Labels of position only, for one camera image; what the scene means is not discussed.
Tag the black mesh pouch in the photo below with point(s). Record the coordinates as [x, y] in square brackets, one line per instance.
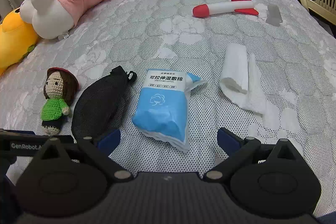
[102, 106]

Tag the white towel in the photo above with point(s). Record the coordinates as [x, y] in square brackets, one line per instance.
[236, 77]

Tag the crochet doll with red hat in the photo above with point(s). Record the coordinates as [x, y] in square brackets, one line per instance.
[56, 106]

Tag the yellow plush toy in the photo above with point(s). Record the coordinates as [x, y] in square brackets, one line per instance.
[14, 40]

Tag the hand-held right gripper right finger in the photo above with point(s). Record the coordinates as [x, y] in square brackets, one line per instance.
[227, 138]

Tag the red and white toy rocket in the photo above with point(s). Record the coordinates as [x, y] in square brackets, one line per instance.
[225, 7]

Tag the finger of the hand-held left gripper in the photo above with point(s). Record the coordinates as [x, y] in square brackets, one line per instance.
[18, 132]

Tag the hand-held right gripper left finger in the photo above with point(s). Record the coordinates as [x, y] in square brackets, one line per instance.
[109, 139]

